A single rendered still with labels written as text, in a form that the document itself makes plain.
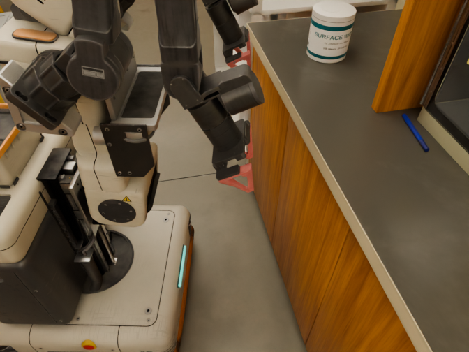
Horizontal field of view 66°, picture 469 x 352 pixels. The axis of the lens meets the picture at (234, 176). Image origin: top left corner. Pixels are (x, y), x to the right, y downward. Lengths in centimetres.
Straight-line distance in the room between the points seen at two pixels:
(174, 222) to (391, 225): 100
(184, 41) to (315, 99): 59
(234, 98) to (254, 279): 123
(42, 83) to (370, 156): 69
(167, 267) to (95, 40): 104
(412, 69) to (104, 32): 74
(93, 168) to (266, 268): 105
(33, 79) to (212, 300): 126
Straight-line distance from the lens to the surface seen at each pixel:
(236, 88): 60
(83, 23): 58
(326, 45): 122
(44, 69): 66
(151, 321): 137
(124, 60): 62
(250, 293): 170
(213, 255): 179
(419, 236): 79
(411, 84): 106
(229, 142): 65
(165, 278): 143
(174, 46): 56
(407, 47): 99
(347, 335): 107
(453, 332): 71
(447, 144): 100
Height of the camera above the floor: 152
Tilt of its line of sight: 46 degrees down
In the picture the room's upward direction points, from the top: straight up
